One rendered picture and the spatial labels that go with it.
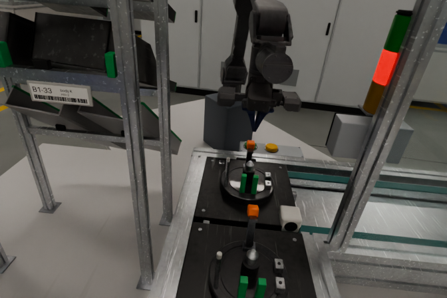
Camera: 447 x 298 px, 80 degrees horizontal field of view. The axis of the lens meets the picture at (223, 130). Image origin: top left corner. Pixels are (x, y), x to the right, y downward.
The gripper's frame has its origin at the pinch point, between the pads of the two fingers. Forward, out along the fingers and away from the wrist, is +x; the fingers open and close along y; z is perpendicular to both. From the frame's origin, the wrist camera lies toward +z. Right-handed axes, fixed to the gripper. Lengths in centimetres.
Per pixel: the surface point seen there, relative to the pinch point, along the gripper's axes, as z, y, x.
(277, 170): -4.9, 8.9, 18.4
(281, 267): 28.2, 4.6, 14.8
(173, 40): -303, -84, 42
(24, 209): 7, -59, 29
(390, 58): 16.9, 16.8, -19.7
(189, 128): -46, -23, 29
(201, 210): 13.1, -11.1, 18.1
